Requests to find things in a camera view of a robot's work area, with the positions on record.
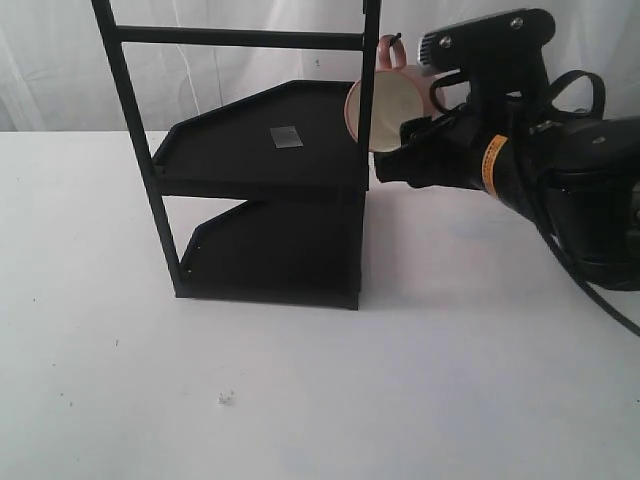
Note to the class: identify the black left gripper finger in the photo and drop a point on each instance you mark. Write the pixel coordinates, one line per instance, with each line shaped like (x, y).
(422, 133)

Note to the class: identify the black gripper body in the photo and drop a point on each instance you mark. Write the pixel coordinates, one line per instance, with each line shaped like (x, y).
(458, 162)

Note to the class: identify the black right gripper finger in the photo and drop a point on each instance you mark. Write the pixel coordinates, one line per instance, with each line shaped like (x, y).
(400, 166)

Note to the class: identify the pink ceramic mug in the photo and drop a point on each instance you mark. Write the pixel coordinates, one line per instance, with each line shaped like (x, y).
(401, 93)

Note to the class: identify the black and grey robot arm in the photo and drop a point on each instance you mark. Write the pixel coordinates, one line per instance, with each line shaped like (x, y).
(575, 177)

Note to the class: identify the black metal hook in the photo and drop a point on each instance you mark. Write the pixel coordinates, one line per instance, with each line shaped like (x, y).
(395, 38)

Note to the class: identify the black metal two-tier rack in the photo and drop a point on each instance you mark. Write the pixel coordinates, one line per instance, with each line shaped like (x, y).
(237, 218)

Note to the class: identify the grey sticker on shelf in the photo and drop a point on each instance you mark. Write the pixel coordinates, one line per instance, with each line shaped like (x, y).
(286, 137)

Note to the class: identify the small white debris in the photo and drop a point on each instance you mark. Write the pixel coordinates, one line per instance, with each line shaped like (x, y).
(226, 398)

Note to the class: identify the white backdrop curtain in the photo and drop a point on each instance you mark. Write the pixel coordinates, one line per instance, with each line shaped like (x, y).
(55, 76)

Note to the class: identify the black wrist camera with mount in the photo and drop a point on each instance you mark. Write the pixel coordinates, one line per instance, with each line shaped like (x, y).
(497, 54)

